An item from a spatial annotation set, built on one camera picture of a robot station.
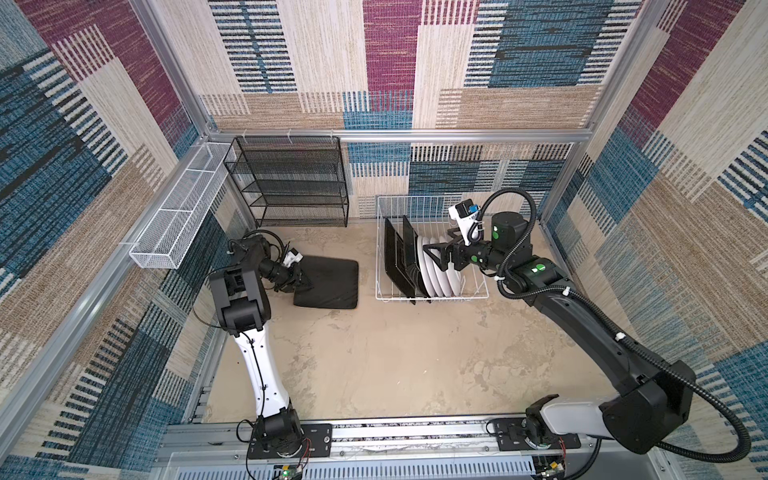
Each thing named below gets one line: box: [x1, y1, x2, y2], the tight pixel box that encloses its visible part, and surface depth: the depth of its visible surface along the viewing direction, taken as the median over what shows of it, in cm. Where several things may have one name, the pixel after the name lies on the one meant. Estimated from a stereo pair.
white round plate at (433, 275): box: [423, 249, 447, 298], surface depth 89 cm
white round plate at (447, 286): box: [439, 267, 455, 297], surface depth 89 cm
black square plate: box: [293, 256, 359, 309], surface depth 101 cm
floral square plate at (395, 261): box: [384, 218, 416, 305], surface depth 89 cm
